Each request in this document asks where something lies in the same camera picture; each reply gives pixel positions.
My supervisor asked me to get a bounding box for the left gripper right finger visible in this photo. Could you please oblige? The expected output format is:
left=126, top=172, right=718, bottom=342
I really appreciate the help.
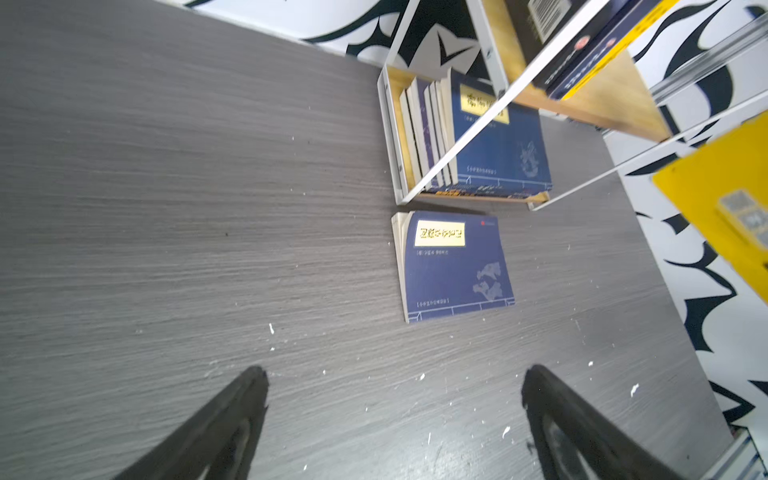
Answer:
left=521, top=364, right=680, bottom=479

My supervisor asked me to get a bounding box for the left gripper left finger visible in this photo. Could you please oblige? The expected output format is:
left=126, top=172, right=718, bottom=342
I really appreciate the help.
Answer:
left=117, top=366, right=269, bottom=479

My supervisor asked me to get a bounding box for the yellow book with figure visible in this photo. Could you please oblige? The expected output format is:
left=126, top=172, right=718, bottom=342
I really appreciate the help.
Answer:
left=545, top=1, right=677, bottom=100

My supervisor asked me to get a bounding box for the wooden white bookshelf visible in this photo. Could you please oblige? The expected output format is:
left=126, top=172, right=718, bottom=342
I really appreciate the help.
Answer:
left=377, top=0, right=767, bottom=206

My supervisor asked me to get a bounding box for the black book leaning upright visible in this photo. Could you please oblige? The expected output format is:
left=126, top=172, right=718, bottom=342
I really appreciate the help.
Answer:
left=505, top=0, right=585, bottom=63

